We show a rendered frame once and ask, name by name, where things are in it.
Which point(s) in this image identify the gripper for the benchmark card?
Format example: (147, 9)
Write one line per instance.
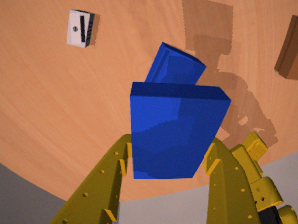
(96, 200)

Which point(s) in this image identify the pencil sharpener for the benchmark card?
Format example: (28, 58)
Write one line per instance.
(79, 28)

